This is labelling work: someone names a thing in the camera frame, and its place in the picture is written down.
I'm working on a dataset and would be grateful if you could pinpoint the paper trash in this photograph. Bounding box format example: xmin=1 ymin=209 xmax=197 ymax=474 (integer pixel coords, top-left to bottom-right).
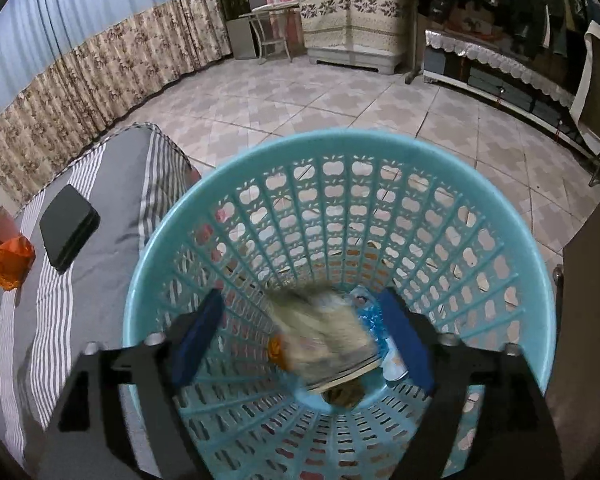
xmin=268 ymin=283 xmax=380 ymax=393

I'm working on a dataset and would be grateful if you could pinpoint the grey striped table cloth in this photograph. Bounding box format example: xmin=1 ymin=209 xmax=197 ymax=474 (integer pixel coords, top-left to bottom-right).
xmin=0 ymin=122 xmax=194 ymax=476

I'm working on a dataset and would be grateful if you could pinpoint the blue plastic wrapper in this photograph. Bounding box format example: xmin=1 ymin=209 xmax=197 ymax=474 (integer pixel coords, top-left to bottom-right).
xmin=350 ymin=285 xmax=407 ymax=384

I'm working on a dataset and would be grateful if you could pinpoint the black flat case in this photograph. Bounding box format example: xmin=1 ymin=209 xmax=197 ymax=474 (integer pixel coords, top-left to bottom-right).
xmin=40 ymin=184 xmax=100 ymax=274

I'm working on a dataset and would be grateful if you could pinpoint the turquoise plastic basket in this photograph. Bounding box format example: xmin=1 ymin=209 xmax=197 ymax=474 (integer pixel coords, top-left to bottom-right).
xmin=123 ymin=129 xmax=556 ymax=479

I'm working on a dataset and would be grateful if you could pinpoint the floral beige curtain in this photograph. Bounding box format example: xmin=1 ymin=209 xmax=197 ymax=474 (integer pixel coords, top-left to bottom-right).
xmin=0 ymin=0 xmax=230 ymax=204

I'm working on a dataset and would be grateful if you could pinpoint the low tv bench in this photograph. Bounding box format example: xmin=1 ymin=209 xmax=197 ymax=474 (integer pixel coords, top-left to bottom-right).
xmin=422 ymin=29 xmax=594 ymax=158

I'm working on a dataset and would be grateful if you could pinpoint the clothes rack with garments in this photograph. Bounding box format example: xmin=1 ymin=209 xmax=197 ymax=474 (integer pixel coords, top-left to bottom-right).
xmin=417 ymin=0 xmax=600 ymax=93

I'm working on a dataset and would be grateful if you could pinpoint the cloth covered cabinet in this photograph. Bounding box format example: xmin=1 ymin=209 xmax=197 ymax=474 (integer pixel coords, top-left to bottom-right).
xmin=298 ymin=0 xmax=415 ymax=75

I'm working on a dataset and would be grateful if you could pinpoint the small folding table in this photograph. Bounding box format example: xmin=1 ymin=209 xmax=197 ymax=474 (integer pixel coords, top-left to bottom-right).
xmin=240 ymin=1 xmax=299 ymax=65

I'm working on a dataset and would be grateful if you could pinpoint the water dispenser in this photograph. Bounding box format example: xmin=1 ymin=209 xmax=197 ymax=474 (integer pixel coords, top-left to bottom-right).
xmin=220 ymin=0 xmax=266 ymax=60

